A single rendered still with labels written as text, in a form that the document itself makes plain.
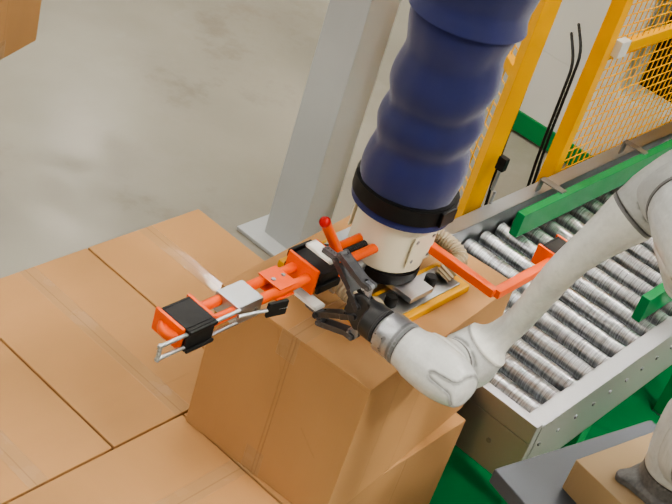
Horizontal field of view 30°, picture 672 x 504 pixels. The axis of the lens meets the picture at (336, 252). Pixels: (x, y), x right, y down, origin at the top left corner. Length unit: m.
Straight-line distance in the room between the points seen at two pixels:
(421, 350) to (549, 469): 0.57
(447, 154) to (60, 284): 1.14
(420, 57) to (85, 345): 1.11
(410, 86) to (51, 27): 3.29
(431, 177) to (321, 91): 1.67
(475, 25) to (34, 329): 1.31
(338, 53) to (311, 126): 0.29
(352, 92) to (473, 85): 1.72
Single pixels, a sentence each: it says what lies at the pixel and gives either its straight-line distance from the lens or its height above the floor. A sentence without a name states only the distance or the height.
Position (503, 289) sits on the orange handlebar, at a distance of 2.62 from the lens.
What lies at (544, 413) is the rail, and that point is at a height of 0.59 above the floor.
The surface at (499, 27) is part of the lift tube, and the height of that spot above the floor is 1.63.
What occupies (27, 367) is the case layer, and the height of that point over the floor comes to 0.54.
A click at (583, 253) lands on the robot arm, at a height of 1.40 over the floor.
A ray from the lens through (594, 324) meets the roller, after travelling 3.72.
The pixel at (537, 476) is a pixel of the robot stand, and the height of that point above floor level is 0.75.
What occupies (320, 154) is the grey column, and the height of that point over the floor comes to 0.43.
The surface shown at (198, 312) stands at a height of 1.10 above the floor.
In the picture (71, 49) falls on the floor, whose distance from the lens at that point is 5.39.
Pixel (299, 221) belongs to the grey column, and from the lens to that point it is 4.34.
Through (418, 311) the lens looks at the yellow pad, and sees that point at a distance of 2.67.
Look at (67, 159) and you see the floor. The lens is 4.65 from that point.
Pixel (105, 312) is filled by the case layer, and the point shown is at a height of 0.54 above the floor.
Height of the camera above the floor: 2.49
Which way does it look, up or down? 33 degrees down
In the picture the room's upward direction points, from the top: 18 degrees clockwise
